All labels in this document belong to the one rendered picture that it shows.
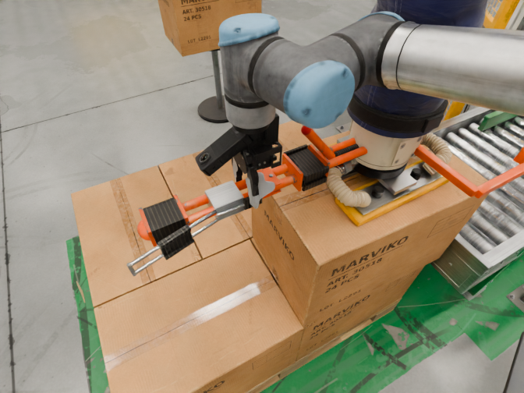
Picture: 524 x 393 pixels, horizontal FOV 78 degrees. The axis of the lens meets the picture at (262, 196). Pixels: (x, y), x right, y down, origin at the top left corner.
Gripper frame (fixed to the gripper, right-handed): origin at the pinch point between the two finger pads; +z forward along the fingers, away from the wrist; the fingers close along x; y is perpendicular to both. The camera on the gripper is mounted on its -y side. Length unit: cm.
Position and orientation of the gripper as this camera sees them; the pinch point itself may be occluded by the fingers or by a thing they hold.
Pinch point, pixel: (245, 193)
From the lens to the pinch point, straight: 74.5
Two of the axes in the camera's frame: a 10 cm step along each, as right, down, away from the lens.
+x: -4.6, -6.6, 5.9
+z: 0.0, 6.7, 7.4
